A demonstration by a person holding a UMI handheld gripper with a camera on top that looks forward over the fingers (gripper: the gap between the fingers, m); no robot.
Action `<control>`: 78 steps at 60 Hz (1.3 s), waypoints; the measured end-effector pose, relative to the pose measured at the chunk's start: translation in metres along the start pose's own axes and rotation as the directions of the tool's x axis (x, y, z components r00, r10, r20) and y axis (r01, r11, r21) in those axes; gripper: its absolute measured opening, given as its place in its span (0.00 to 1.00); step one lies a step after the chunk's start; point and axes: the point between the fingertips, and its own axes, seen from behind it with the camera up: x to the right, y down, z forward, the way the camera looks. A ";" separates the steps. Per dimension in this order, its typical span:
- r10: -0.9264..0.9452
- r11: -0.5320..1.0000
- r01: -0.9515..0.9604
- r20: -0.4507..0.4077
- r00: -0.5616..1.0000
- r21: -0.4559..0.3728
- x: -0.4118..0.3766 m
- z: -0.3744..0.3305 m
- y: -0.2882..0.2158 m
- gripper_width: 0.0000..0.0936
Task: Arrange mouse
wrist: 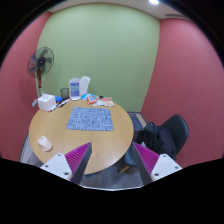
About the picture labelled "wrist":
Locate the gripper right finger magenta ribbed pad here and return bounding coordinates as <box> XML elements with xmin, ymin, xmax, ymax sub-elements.
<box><xmin>132</xmin><ymin>143</ymin><xmax>182</xmax><ymax>185</ymax></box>

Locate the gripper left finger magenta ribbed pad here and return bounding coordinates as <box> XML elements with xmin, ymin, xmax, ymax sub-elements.
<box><xmin>41</xmin><ymin>143</ymin><xmax>92</xmax><ymax>185</ymax></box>

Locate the white computer mouse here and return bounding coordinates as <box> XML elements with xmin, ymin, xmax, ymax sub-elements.
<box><xmin>38</xmin><ymin>136</ymin><xmax>53</xmax><ymax>152</ymax></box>

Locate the grey patterned mouse pad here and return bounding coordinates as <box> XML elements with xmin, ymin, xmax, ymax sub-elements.
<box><xmin>67</xmin><ymin>107</ymin><xmax>114</xmax><ymax>131</ymax></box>

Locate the black backpack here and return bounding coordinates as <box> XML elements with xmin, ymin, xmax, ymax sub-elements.
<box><xmin>136</xmin><ymin>122</ymin><xmax>176</xmax><ymax>159</ymax></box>

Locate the round wooden table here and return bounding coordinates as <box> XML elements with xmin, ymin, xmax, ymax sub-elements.
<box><xmin>29</xmin><ymin>100</ymin><xmax>134</xmax><ymax>175</ymax></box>

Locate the black office chair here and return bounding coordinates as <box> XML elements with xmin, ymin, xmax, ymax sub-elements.
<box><xmin>117</xmin><ymin>114</ymin><xmax>190</xmax><ymax>176</ymax></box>

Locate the black marker pen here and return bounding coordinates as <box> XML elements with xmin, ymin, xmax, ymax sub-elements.
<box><xmin>58</xmin><ymin>99</ymin><xmax>70</xmax><ymax>108</ymax></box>

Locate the blue small packet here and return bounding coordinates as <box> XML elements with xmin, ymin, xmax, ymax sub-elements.
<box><xmin>55</xmin><ymin>96</ymin><xmax>63</xmax><ymax>103</ymax></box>

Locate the white tissue box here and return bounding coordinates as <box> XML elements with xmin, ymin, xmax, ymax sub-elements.
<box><xmin>37</xmin><ymin>94</ymin><xmax>56</xmax><ymax>111</ymax></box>

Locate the light blue snack packet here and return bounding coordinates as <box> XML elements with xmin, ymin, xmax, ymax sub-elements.
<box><xmin>81</xmin><ymin>94</ymin><xmax>91</xmax><ymax>100</ymax></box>

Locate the dark glass cup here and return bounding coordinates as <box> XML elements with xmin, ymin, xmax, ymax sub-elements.
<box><xmin>60</xmin><ymin>88</ymin><xmax>69</xmax><ymax>99</ymax></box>

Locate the white orange snack packet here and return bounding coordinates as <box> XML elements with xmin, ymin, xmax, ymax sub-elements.
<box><xmin>98</xmin><ymin>97</ymin><xmax>114</xmax><ymax>107</ymax></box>

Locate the white plastic jug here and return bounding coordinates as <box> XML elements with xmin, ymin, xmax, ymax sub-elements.
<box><xmin>80</xmin><ymin>76</ymin><xmax>90</xmax><ymax>95</ymax></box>

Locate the black standing fan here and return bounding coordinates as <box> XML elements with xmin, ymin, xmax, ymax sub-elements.
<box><xmin>27</xmin><ymin>46</ymin><xmax>54</xmax><ymax>95</ymax></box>

